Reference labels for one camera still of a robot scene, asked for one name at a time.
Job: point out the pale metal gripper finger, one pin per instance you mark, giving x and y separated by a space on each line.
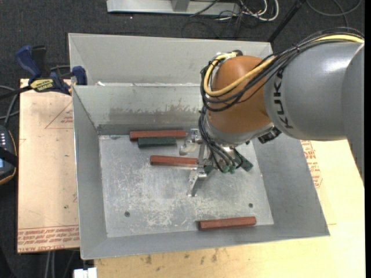
193 136
193 184

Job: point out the red-brown flat block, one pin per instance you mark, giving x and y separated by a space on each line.
158 134
172 160
227 223

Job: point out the dark green flat block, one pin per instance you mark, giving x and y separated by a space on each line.
156 142

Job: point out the grey metal bin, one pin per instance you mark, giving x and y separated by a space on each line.
150 195

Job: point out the brown cardboard board, red print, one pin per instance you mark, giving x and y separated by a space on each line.
46 169

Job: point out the black cylinder on white bracket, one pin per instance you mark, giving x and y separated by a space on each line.
269 135

